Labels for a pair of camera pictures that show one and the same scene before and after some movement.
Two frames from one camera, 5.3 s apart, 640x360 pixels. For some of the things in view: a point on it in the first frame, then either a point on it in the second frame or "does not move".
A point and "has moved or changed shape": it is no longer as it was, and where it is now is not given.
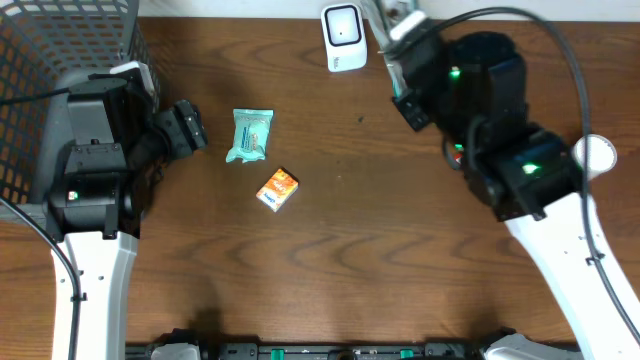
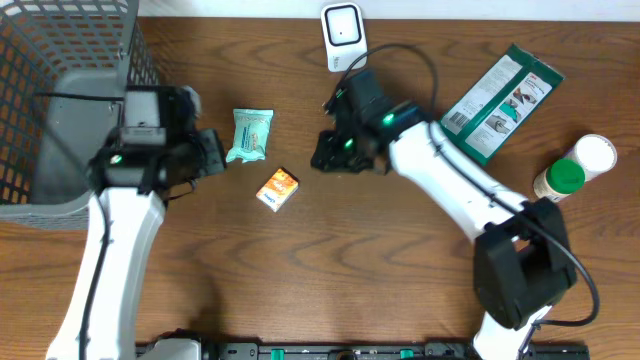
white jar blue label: x=602 y=154 does not move
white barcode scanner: x=345 y=36 does not move
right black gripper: x=409 y=107 → x=334 y=154
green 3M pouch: x=386 y=13 has moved or changed shape
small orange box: x=278 y=189 does not move
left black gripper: x=178 y=120 → x=208 y=144
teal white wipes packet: x=250 y=133 does not move
